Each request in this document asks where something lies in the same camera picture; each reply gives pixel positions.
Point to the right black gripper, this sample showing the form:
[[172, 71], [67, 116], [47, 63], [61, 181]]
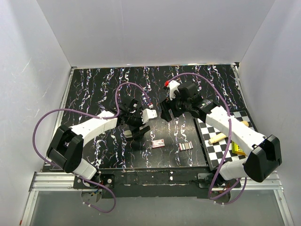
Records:
[[165, 105]]

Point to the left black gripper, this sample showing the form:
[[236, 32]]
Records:
[[139, 114]]

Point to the white black stapler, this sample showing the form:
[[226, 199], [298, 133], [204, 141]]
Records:
[[139, 132]]

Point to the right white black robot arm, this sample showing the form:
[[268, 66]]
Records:
[[263, 153]]

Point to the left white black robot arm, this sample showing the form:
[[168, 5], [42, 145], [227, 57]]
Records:
[[66, 147]]

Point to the red white staple box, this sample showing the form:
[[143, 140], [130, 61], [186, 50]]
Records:
[[158, 143]]

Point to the silver staple strips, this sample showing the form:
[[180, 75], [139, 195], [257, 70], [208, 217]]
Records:
[[185, 146]]

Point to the wooden peg doll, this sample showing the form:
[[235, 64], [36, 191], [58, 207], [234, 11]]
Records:
[[216, 139]]

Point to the black white checkered board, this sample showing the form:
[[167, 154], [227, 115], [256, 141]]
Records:
[[214, 153]]

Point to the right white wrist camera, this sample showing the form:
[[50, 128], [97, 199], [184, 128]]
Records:
[[172, 86]]

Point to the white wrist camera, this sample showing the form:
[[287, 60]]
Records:
[[172, 86], [148, 114]]

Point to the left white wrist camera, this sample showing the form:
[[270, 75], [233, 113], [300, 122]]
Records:
[[148, 114]]

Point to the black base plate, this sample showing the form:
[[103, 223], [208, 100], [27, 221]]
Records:
[[150, 182]]

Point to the aluminium mounting rail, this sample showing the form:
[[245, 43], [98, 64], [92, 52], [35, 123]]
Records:
[[60, 181]]

